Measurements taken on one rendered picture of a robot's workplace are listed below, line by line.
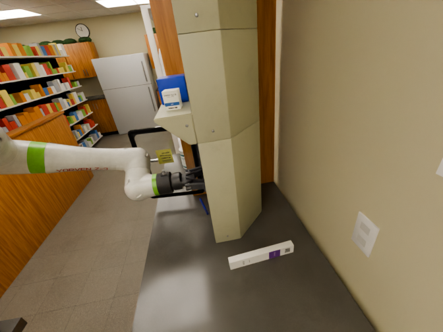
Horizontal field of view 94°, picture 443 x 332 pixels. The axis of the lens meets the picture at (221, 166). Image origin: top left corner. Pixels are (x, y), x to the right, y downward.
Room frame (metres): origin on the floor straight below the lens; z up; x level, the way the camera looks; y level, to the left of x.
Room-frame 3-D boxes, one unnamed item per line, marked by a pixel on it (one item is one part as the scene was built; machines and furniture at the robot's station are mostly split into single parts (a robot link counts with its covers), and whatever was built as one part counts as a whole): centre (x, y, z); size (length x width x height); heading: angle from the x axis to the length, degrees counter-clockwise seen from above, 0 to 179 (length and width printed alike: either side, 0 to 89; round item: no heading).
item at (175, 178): (0.75, 0.17, 1.20); 0.09 x 0.08 x 0.07; 95
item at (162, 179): (0.74, 0.24, 1.21); 0.09 x 0.06 x 0.12; 5
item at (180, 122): (0.77, 0.14, 1.46); 0.32 x 0.11 x 0.10; 5
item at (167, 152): (0.93, 0.26, 1.19); 0.30 x 0.01 x 0.40; 88
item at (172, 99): (0.72, 0.13, 1.54); 0.05 x 0.05 x 0.06; 89
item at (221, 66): (0.79, -0.04, 1.33); 0.32 x 0.25 x 0.77; 5
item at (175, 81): (0.84, 0.14, 1.56); 0.10 x 0.10 x 0.09; 5
